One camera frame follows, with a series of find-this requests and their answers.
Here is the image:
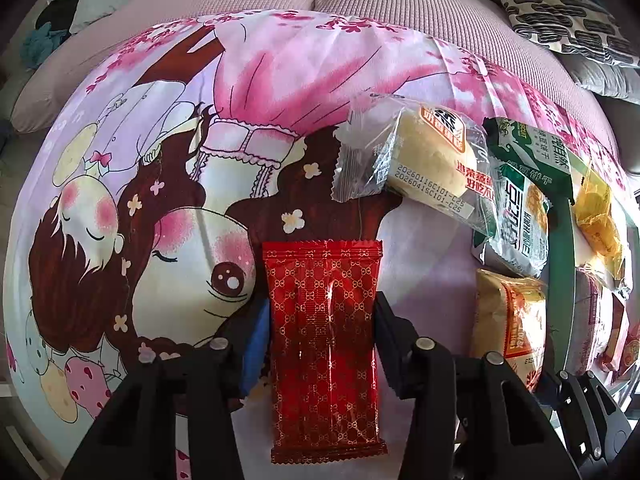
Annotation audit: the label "pale yellow bread packet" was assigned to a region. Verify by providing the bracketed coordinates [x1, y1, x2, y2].
[470, 268, 550, 393]

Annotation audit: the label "printed cartoon blanket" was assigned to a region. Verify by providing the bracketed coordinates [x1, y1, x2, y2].
[2, 7, 640, 480]

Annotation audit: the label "purple white snack packet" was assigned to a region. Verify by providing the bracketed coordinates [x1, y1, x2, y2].
[575, 267, 616, 371]

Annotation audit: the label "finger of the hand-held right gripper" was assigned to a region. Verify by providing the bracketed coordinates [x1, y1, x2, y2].
[539, 369, 636, 463]

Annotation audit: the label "white green biscuit packet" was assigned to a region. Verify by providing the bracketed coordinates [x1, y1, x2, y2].
[470, 157, 551, 278]

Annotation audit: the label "grey pillow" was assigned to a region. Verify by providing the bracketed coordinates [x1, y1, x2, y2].
[565, 52, 640, 98]

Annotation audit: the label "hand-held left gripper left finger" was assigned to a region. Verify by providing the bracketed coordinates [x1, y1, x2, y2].
[62, 302, 273, 480]

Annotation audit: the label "teal shallow cardboard tray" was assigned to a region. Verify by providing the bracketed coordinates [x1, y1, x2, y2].
[547, 160, 640, 376]

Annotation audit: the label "dark clothes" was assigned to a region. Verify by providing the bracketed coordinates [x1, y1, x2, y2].
[35, 0, 83, 31]

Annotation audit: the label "red gold patterned packet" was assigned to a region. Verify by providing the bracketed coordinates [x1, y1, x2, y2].
[261, 240, 388, 465]

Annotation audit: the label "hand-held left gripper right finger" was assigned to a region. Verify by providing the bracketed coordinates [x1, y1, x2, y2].
[374, 292, 566, 480]

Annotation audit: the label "clear steamed cake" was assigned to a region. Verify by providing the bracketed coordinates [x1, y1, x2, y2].
[330, 95, 498, 236]

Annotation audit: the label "black white patterned pillow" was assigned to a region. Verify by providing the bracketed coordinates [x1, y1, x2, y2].
[489, 0, 640, 68]

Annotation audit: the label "yellow transparent snack packet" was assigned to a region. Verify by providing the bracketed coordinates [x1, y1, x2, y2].
[572, 160, 628, 291]

